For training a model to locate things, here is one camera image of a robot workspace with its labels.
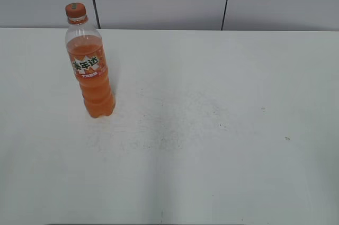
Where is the orange bottle cap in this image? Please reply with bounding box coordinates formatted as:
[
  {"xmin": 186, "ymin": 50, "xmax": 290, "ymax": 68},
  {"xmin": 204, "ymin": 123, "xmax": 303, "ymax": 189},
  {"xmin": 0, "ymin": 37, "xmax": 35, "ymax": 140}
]
[{"xmin": 65, "ymin": 2, "xmax": 86, "ymax": 19}]

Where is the orange Mirinda soda bottle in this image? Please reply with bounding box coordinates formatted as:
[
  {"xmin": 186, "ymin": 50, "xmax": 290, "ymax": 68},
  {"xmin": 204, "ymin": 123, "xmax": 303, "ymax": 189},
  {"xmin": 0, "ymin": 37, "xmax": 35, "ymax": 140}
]
[{"xmin": 65, "ymin": 15, "xmax": 115, "ymax": 118}]

